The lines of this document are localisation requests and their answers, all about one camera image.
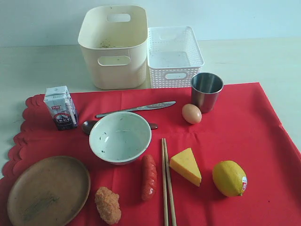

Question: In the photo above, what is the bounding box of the brown egg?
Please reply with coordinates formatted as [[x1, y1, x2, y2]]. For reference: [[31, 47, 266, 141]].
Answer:
[[182, 104, 202, 124]]

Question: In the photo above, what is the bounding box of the yellow cheese wedge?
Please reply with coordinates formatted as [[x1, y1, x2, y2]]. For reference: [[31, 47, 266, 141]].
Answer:
[[169, 148, 202, 187]]

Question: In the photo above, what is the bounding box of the fried chicken nugget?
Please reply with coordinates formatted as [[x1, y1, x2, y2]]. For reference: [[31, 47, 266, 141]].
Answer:
[[95, 186, 121, 225]]

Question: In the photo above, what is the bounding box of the yellow lemon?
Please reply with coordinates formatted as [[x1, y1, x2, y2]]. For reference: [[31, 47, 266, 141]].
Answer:
[[212, 160, 248, 197]]

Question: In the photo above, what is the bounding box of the silver table knife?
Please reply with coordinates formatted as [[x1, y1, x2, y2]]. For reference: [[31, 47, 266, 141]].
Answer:
[[95, 101, 176, 118]]

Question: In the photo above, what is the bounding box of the white ceramic bowl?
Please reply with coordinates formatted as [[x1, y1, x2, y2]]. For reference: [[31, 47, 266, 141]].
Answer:
[[89, 112, 152, 165]]

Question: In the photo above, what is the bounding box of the stainless steel cup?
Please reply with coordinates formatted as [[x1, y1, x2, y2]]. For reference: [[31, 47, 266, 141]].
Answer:
[[190, 73, 224, 113]]

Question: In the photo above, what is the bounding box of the white woven plastic basket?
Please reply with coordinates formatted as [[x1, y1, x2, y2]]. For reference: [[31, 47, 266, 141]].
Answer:
[[147, 26, 204, 89]]

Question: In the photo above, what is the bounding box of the dark wooden spoon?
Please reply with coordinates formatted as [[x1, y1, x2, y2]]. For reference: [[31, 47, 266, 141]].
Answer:
[[81, 120, 158, 135]]

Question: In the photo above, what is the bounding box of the red sausage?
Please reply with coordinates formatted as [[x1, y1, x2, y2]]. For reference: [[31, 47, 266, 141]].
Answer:
[[141, 154, 157, 201]]

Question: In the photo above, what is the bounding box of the large cream plastic bin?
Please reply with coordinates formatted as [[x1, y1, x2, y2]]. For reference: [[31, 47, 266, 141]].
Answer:
[[78, 5, 148, 89]]

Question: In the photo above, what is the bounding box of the right wooden chopstick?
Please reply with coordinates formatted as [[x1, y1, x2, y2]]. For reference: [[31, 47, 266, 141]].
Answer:
[[163, 138, 177, 226]]

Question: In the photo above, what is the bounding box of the small milk carton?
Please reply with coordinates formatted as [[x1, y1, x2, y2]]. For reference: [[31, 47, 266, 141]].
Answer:
[[43, 86, 78, 130]]

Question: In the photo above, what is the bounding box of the red tablecloth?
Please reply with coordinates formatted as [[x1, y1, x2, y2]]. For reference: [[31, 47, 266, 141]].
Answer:
[[0, 83, 301, 226]]

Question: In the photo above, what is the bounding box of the brown wooden plate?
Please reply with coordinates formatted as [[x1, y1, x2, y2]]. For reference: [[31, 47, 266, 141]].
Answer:
[[7, 156, 91, 226]]

